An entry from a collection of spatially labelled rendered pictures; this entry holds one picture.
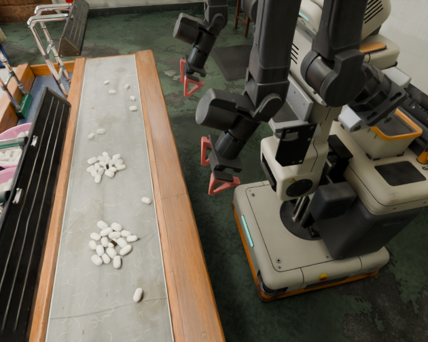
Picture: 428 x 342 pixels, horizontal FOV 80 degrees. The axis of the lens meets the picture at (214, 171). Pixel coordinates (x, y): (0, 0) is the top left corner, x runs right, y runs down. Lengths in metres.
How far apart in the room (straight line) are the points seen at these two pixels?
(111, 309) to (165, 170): 0.47
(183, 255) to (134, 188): 0.33
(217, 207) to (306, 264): 0.71
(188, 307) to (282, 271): 0.68
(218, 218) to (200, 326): 1.08
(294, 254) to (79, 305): 0.94
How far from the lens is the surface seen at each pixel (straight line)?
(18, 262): 0.52
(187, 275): 0.75
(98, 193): 1.00
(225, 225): 1.70
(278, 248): 1.35
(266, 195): 1.51
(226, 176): 0.54
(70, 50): 1.18
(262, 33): 0.44
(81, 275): 0.86
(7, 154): 1.34
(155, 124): 1.18
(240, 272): 1.57
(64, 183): 1.06
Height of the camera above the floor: 1.47
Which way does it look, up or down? 48 degrees down
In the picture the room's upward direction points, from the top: straight up
